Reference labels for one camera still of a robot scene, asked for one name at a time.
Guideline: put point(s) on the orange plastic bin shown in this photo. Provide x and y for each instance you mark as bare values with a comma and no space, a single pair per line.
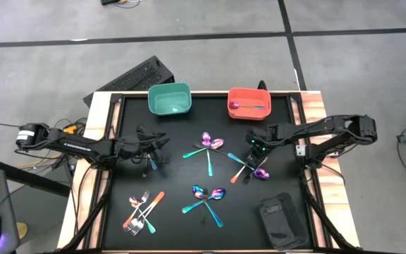
249,117

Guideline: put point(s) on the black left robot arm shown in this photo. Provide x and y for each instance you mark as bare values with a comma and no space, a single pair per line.
76,145

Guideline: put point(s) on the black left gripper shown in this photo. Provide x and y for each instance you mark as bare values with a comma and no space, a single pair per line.
129,150

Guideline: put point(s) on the silver fork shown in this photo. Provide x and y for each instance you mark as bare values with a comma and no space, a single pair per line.
137,230

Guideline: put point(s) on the teal plastic bin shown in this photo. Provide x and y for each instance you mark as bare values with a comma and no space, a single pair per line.
160,106

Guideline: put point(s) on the silver metal bracket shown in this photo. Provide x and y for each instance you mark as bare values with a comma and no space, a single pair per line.
301,150

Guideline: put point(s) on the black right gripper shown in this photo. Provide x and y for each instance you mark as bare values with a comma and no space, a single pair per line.
259,139

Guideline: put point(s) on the black table mat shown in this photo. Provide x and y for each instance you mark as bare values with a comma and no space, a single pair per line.
175,180

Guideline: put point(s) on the small black mount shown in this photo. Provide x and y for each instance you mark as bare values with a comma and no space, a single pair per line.
262,86

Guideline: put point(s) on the black power strip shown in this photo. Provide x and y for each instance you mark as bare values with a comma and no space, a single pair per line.
108,1

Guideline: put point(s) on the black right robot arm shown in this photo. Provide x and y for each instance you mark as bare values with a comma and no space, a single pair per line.
330,128

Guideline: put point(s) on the black plastic bin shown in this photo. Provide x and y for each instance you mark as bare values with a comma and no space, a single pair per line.
284,225

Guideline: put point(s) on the black desk leg bar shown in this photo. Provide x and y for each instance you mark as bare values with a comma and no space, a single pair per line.
30,177

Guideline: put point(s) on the yellow disc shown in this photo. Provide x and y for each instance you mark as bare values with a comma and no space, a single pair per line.
22,230

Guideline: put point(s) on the fork cluster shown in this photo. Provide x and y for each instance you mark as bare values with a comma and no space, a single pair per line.
158,198

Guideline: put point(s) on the black computer tower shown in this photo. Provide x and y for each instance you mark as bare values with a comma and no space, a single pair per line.
136,77

